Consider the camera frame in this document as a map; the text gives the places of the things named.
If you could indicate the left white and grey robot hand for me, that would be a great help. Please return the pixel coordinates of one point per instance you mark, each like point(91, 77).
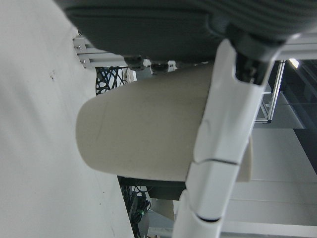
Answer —
point(148, 29)

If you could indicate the cream plain cup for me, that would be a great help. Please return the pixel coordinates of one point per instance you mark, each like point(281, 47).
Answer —
point(143, 131)

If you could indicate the aluminium table frame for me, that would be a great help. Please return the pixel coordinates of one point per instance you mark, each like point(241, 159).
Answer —
point(270, 109)

